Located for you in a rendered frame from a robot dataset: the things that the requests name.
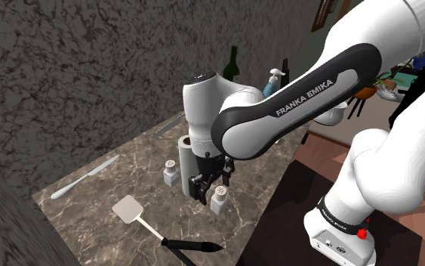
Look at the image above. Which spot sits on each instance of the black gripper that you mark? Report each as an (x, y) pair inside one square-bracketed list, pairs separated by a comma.
[(210, 165)]

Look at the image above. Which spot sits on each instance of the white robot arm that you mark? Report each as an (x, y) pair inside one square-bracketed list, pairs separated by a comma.
[(381, 165)]

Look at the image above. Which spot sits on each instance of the white salt shaker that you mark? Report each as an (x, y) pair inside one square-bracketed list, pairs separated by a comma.
[(219, 202), (171, 175)]

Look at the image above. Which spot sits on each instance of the white paper towel roll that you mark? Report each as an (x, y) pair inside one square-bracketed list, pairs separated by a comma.
[(185, 165)]

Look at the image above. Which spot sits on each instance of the black pen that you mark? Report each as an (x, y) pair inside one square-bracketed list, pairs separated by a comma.
[(193, 245)]

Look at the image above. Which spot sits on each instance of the dark kitchen knife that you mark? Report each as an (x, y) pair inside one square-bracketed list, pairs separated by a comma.
[(168, 126)]

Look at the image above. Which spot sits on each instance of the dark robot stand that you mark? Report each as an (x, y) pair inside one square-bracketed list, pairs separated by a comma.
[(282, 228)]

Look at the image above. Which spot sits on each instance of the blue soap dispenser white pump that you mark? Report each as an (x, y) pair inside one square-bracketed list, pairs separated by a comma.
[(270, 88)]

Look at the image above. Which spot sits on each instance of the dark green wine bottle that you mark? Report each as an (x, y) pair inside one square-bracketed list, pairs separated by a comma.
[(231, 68)]

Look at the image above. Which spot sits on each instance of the black bottle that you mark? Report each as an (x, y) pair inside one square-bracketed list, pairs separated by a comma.
[(285, 75)]

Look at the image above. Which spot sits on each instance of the silver table knife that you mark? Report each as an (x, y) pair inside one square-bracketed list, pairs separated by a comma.
[(83, 178)]

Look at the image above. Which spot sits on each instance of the white bowl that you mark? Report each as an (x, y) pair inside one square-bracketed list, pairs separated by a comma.
[(331, 116)]

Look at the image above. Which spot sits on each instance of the orange plant pot on stand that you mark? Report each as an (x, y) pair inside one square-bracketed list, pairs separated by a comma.
[(365, 92)]

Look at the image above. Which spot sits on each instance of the brown framed wall picture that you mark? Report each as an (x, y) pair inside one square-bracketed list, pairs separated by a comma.
[(321, 16)]

